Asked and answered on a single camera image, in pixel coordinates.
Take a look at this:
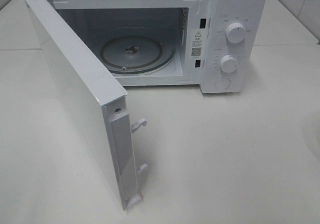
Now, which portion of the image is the white microwave door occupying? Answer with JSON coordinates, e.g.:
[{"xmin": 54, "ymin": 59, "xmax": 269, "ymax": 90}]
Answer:
[{"xmin": 25, "ymin": 0, "xmax": 147, "ymax": 210}]

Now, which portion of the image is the round white door-release button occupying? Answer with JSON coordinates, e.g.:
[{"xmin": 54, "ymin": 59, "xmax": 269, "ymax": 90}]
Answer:
[{"xmin": 215, "ymin": 78, "xmax": 231, "ymax": 90}]

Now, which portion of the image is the white timer knob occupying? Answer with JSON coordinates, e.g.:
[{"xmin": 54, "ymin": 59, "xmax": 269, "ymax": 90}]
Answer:
[{"xmin": 219, "ymin": 54, "xmax": 238, "ymax": 73}]

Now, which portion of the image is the glass microwave turntable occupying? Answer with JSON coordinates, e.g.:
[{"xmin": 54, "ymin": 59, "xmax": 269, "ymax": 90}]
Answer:
[{"xmin": 100, "ymin": 35, "xmax": 176, "ymax": 74}]

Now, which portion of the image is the white microwave oven body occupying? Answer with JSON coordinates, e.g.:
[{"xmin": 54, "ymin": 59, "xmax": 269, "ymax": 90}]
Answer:
[{"xmin": 47, "ymin": 0, "xmax": 266, "ymax": 93}]

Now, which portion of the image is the upper white power knob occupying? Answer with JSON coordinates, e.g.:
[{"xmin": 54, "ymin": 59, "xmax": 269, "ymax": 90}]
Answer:
[{"xmin": 225, "ymin": 21, "xmax": 247, "ymax": 44}]

